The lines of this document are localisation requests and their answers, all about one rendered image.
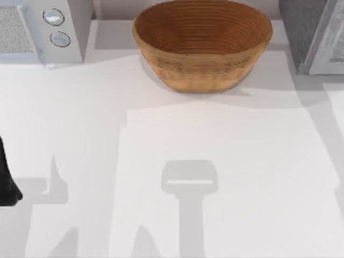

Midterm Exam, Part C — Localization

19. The brown woven basket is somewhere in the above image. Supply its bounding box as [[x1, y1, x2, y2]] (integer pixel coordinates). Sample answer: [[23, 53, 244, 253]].
[[131, 0, 274, 94]]

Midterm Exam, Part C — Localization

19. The pale microwave oven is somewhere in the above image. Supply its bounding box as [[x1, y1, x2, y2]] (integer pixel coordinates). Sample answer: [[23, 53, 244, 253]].
[[0, 0, 95, 70]]

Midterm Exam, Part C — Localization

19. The round microwave knob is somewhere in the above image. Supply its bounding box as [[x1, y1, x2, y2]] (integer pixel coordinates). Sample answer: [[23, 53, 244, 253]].
[[49, 30, 72, 48], [42, 8, 66, 26]]

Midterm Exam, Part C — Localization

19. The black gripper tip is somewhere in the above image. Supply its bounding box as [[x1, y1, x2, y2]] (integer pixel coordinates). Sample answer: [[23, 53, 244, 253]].
[[0, 136, 23, 207]]

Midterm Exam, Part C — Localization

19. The pale grey cabinet door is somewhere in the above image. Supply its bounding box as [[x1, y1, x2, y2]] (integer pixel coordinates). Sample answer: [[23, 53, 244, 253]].
[[304, 0, 344, 76]]

